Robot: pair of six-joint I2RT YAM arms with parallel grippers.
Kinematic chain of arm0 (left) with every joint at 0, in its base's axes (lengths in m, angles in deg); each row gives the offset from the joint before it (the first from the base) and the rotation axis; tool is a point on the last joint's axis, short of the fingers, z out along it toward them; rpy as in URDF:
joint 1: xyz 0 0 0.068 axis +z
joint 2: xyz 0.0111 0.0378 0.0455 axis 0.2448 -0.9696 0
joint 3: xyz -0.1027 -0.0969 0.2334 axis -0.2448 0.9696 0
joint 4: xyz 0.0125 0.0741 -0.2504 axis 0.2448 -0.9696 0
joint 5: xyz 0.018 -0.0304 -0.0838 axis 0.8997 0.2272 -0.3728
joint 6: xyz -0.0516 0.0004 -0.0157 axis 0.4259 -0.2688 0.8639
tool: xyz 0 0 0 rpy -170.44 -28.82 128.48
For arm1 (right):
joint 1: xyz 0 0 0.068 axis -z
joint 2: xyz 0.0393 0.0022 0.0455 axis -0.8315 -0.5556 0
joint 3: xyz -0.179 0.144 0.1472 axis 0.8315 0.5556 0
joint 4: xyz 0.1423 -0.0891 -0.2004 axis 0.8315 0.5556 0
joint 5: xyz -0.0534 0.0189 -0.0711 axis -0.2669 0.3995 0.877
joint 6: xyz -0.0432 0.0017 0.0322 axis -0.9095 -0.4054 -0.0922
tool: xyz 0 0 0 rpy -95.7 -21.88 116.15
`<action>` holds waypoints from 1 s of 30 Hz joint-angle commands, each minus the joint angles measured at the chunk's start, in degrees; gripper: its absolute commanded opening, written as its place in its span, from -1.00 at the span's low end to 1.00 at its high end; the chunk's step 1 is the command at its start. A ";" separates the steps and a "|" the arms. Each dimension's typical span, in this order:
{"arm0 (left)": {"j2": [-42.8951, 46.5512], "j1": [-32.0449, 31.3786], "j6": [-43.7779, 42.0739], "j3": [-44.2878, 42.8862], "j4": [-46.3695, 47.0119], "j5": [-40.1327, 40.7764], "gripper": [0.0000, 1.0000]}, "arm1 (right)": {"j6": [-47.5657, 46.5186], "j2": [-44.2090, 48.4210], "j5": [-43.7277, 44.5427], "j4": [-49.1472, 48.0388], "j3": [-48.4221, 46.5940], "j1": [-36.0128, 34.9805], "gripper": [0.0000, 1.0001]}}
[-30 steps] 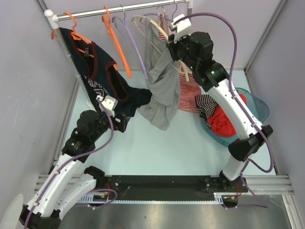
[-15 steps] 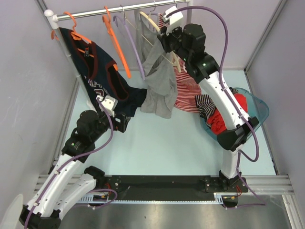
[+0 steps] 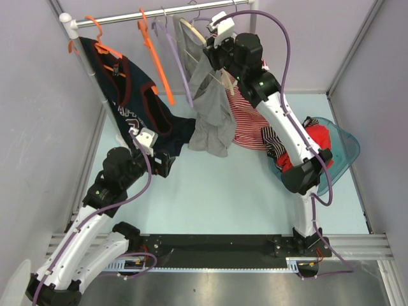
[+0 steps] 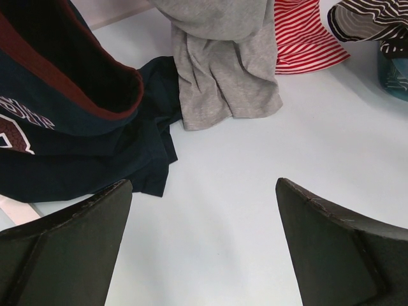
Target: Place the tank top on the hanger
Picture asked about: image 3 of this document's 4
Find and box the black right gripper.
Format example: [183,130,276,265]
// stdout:
[203,31,245,81]

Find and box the cream plastic hanger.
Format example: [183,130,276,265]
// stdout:
[179,18,235,96]

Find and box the grey tank top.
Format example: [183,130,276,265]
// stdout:
[173,15,236,157]

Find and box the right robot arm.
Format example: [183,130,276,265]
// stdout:
[203,33,332,256]

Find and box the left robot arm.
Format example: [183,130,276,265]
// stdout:
[25,147,175,305]

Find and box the lilac hanger with striped top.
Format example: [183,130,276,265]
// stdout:
[189,0,238,26]

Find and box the navy blue tank top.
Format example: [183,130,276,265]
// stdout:
[80,37,196,157]

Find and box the red white striped tank top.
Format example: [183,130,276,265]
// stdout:
[226,73,269,151]

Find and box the empty lilac plastic hanger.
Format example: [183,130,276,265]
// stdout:
[152,7,193,108]

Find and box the empty orange plastic hanger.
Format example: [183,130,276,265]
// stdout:
[137,8,175,106]

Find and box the orange hanger with navy top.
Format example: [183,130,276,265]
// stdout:
[66,15,159,95]

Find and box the black white striped garment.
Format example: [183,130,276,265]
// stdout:
[261,116,319,160]

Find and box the red garment in basket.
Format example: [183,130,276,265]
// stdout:
[275,124,332,172]

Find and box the teal translucent plastic basket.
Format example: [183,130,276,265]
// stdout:
[270,117,360,196]

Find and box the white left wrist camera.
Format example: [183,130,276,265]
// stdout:
[129,127,158,156]

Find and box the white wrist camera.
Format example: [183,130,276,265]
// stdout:
[207,11,235,48]
[129,127,158,156]

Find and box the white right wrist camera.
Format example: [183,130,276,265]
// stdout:
[207,11,235,48]

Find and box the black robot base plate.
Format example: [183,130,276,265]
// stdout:
[125,234,331,267]

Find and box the metal clothes rail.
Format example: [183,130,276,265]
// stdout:
[59,0,259,106]

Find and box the white slotted cable duct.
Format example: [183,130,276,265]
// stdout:
[102,256,299,275]

